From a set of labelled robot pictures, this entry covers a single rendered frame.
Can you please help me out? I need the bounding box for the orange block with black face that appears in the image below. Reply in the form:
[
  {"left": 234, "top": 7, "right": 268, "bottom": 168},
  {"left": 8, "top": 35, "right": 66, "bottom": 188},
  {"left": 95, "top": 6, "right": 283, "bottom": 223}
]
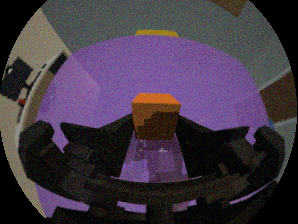
[{"left": 132, "top": 93, "right": 181, "bottom": 140}]

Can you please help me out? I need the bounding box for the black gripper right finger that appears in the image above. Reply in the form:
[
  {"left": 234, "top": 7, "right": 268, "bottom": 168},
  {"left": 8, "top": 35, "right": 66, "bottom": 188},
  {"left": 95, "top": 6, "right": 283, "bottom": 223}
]
[{"left": 176, "top": 115, "right": 250, "bottom": 179}]

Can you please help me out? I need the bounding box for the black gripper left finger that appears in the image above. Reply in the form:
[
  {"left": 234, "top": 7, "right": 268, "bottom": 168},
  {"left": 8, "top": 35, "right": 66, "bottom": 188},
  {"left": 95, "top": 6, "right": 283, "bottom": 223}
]
[{"left": 60, "top": 113, "right": 134, "bottom": 179}]

